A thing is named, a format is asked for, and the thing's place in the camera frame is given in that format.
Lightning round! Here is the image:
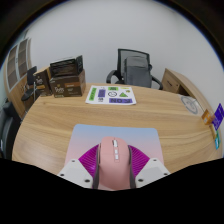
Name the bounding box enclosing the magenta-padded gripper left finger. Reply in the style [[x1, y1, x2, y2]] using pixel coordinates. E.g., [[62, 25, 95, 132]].
[[57, 143, 101, 190]]

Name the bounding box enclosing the purple standing sign card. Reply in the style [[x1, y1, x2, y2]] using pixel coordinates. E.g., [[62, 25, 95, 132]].
[[211, 103, 224, 131]]

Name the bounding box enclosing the small black swivel chair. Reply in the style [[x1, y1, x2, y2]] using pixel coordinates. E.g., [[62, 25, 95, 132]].
[[21, 65, 38, 102]]

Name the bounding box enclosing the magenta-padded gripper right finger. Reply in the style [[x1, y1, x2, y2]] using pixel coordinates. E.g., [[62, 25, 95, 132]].
[[127, 144, 172, 189]]

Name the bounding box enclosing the large brown printed carton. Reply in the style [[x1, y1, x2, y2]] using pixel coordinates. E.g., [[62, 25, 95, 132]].
[[49, 55, 87, 98]]

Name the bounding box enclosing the small brown printed carton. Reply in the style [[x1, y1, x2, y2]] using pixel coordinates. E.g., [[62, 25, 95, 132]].
[[34, 67, 53, 98]]

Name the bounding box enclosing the small blue box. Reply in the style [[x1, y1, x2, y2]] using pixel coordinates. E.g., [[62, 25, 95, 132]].
[[214, 129, 222, 150]]

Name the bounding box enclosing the pink computer mouse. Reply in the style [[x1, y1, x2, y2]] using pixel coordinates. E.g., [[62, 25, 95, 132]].
[[96, 135, 134, 191]]

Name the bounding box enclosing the wooden side cabinet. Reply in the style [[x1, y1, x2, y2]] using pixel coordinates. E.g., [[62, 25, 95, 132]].
[[161, 68, 204, 101]]

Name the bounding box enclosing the black mesh office chair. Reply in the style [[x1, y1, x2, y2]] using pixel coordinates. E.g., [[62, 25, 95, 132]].
[[105, 48, 164, 90]]

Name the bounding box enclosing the grey backpack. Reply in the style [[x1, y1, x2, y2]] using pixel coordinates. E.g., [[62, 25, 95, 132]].
[[123, 55, 154, 88]]

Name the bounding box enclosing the pink and blue mouse pad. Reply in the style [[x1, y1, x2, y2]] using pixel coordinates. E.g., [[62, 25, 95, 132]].
[[64, 123, 165, 174]]

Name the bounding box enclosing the black padded armchair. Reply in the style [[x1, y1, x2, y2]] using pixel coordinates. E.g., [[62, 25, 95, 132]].
[[0, 99, 23, 159]]

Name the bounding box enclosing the white sticker sheet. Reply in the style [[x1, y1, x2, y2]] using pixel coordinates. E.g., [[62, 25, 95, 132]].
[[85, 85, 138, 106]]

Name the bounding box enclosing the wooden shelf unit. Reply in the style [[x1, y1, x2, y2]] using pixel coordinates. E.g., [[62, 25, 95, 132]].
[[3, 37, 38, 119]]

